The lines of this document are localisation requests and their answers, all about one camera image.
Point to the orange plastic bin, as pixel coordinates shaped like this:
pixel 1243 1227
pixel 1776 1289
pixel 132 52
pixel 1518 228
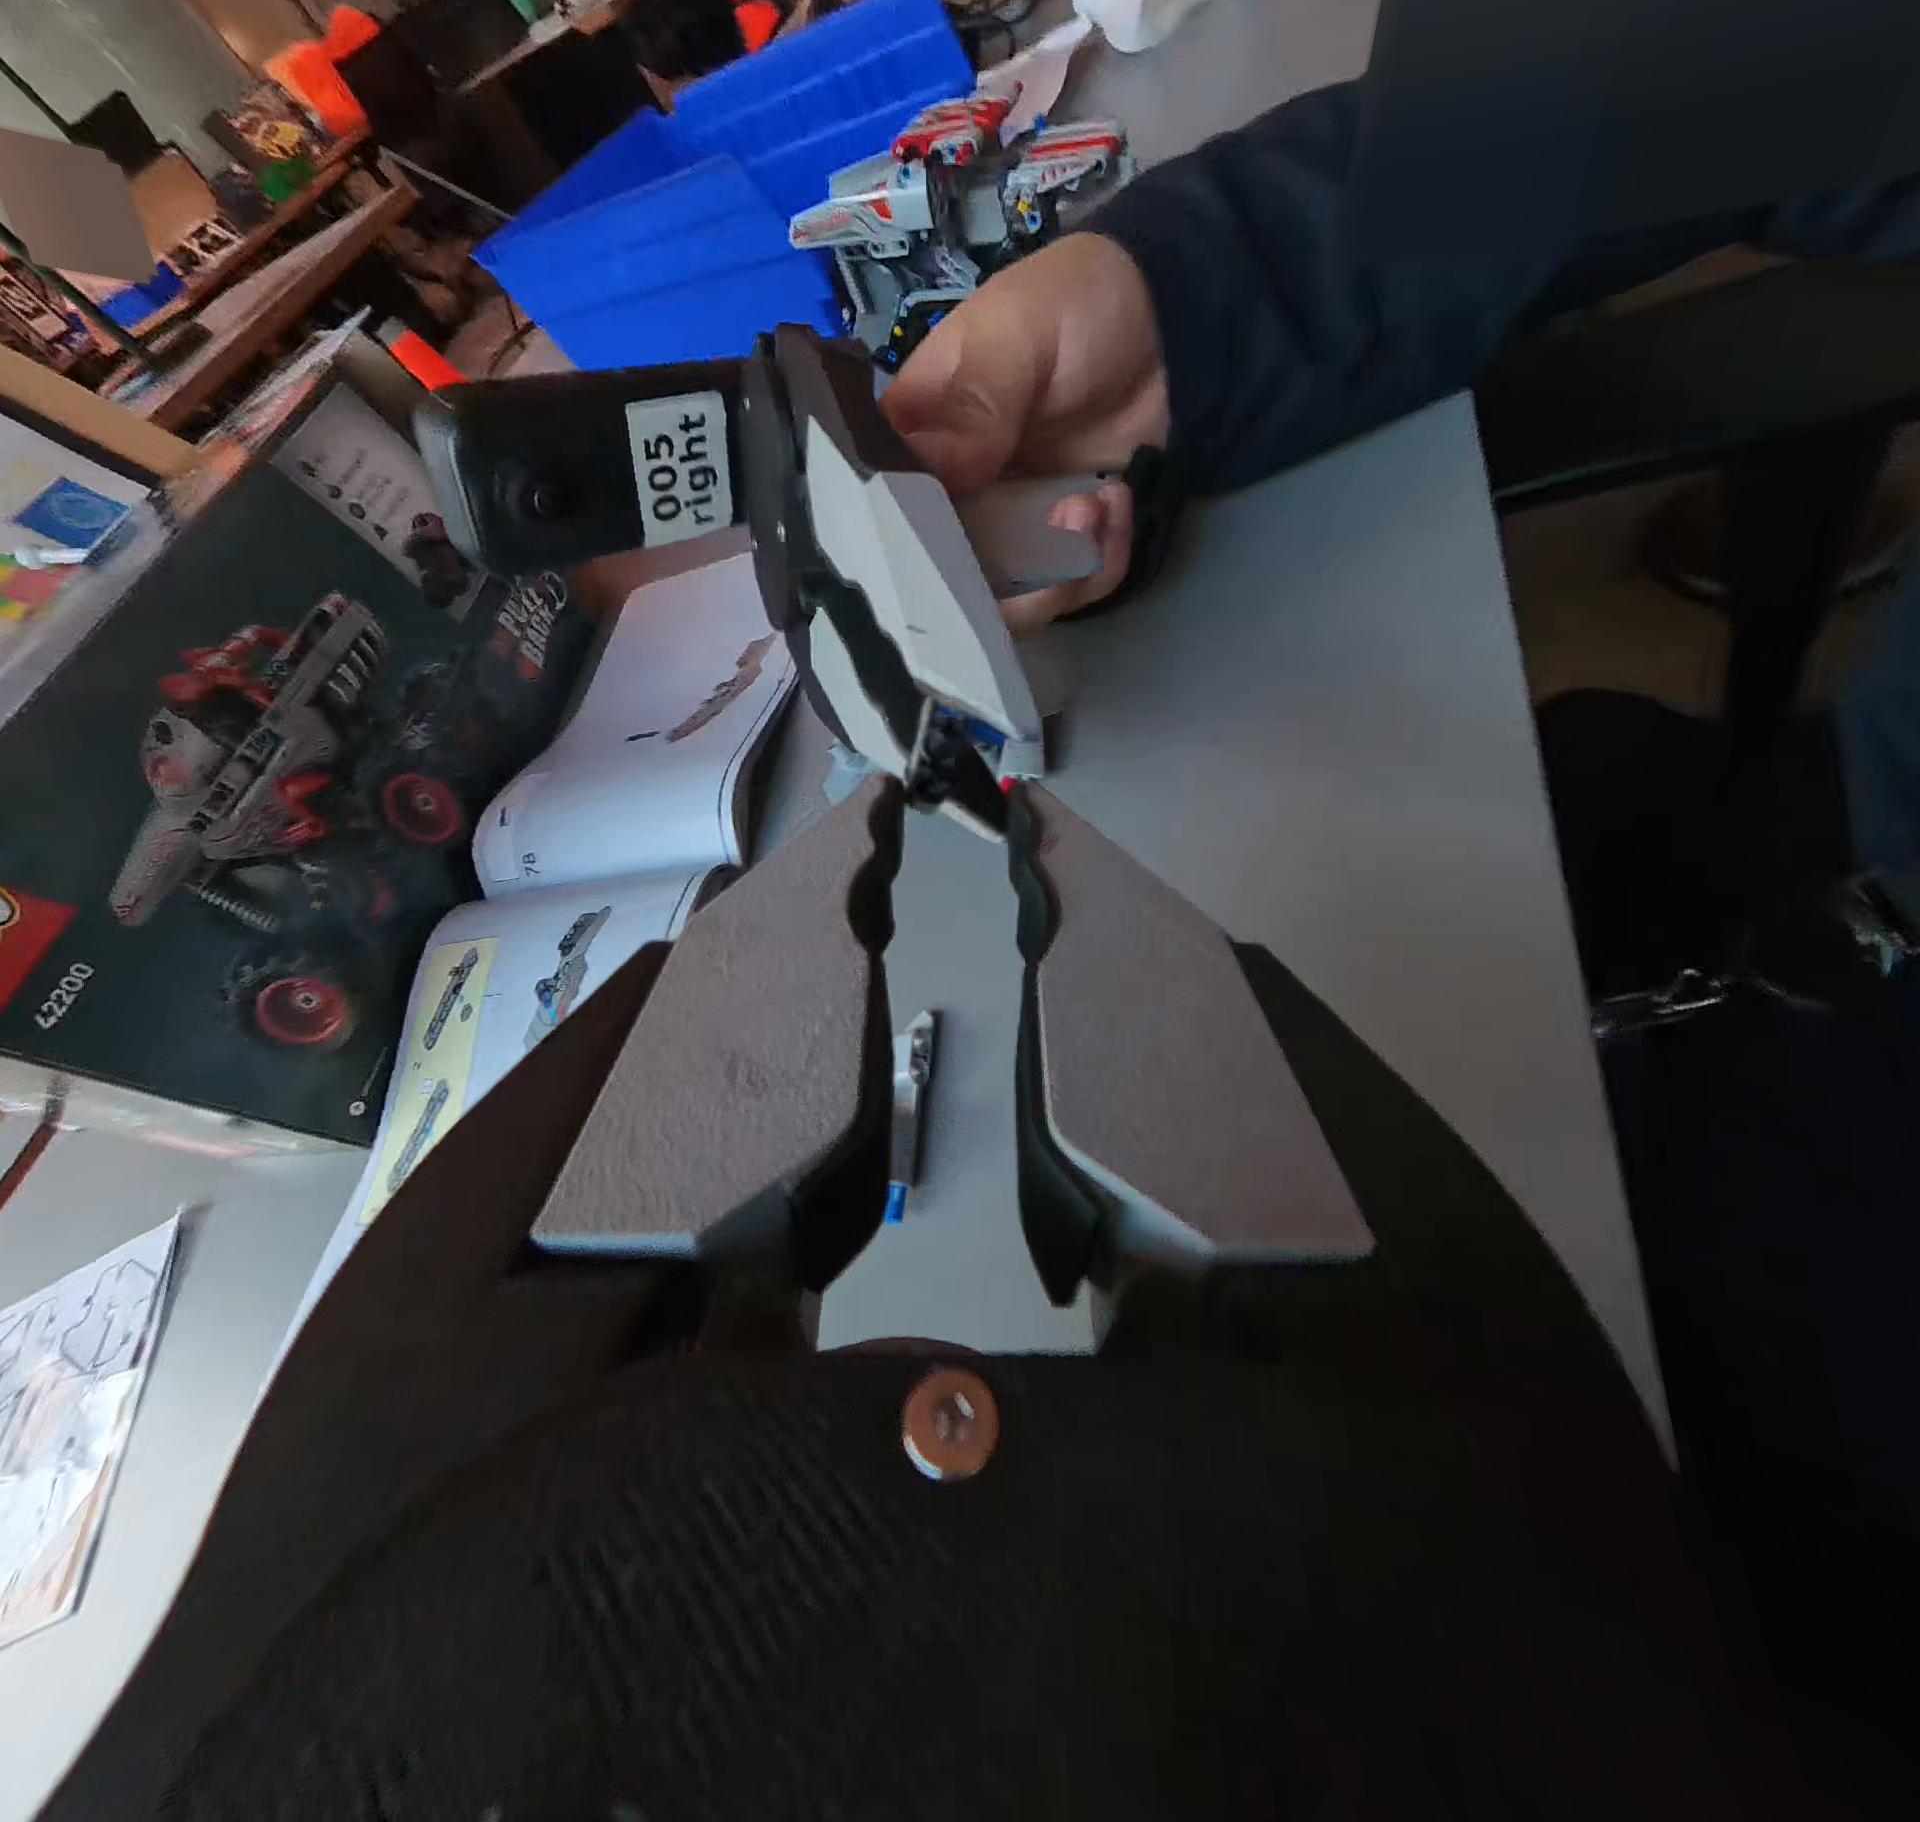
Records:
pixel 321 61

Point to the black chair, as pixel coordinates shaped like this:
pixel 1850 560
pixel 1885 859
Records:
pixel 1771 382

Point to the blue plastic bin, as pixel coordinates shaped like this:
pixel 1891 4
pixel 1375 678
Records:
pixel 840 81
pixel 661 261

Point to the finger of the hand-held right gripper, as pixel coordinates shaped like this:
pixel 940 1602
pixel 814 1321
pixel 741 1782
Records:
pixel 856 697
pixel 931 591

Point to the lego sticker sheet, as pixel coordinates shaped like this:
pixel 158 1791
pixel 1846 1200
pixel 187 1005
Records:
pixel 75 1402

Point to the person's right hand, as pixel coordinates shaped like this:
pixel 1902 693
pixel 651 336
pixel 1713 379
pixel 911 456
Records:
pixel 1050 366

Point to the open instruction booklet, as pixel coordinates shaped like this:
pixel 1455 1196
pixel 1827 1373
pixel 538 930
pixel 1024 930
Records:
pixel 630 786

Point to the wooden table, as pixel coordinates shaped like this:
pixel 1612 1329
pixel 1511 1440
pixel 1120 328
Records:
pixel 285 276

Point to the person's right forearm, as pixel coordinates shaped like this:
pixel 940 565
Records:
pixel 1275 291

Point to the black lego set box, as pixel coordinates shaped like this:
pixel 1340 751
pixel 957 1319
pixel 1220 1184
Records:
pixel 271 801

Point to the black lego connector blue pin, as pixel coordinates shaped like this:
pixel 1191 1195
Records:
pixel 951 781

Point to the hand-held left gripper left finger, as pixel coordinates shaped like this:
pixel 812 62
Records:
pixel 706 1058

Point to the grey lego beam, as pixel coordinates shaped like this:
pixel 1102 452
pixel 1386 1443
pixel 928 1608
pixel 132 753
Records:
pixel 911 1102

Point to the person's torso in dark jacket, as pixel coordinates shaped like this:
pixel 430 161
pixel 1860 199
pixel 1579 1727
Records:
pixel 1620 52

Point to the grey red lego model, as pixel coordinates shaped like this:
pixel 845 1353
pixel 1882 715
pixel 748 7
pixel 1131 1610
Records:
pixel 960 201

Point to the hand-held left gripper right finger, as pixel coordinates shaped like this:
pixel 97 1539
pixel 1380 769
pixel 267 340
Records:
pixel 1185 1088

